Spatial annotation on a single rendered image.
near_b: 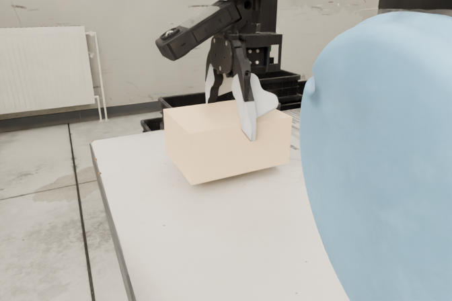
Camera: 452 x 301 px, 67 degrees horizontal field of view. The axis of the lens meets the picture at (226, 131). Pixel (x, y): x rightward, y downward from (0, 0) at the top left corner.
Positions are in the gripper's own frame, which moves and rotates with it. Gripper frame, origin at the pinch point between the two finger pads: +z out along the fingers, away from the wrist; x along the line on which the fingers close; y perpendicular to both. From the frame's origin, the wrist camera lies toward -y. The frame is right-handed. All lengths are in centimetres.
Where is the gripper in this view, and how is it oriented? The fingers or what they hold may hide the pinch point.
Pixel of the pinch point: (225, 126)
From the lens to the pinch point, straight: 52.3
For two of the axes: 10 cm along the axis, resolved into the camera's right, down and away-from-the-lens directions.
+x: -4.3, -3.2, 8.4
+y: 9.0, -1.5, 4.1
